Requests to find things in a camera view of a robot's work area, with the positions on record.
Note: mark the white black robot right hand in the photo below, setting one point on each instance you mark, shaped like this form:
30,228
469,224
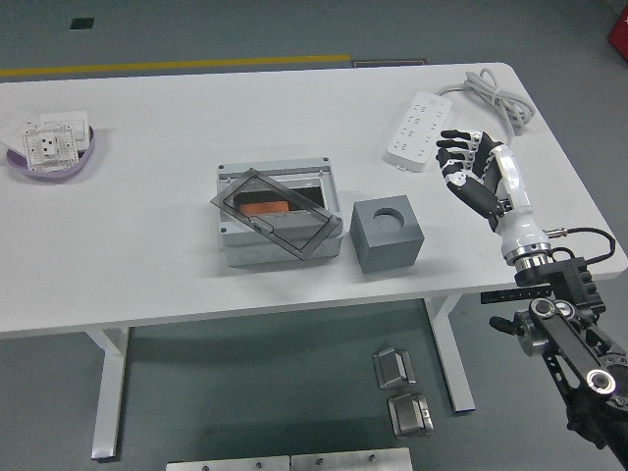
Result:
515,196

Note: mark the orange cylinder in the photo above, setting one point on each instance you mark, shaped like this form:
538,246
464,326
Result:
265,208

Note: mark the smoky transparent box lid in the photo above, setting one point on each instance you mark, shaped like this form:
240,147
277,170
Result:
255,189

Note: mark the grey plastic junction box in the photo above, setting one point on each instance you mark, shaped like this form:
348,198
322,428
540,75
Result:
245,257

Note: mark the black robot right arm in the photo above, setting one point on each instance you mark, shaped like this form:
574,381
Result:
569,279

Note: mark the grey cube with round hole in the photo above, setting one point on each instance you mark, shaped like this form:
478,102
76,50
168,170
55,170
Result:
387,255

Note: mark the black table control panel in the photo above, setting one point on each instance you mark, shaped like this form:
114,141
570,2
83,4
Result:
495,297

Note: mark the white power strip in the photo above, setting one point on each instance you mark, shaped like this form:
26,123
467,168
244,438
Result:
417,130

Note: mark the brown floor plate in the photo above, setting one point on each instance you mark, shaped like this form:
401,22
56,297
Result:
390,64

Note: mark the white right table leg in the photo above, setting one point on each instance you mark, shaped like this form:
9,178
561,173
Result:
456,373

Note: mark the white table leg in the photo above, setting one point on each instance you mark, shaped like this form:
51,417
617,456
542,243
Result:
456,373
110,392

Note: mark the red object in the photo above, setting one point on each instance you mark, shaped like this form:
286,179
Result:
619,29

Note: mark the flat metal plate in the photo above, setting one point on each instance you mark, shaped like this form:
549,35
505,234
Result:
225,464

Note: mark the white left table leg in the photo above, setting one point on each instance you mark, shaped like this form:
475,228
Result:
110,392

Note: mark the black floor cover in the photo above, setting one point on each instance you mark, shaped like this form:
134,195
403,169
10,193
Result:
82,23

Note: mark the purple bowl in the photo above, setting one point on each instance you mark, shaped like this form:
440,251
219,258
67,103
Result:
49,175

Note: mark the small white printed card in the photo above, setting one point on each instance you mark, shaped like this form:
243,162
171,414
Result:
19,125

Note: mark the plain white switch plate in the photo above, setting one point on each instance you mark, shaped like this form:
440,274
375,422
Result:
64,118

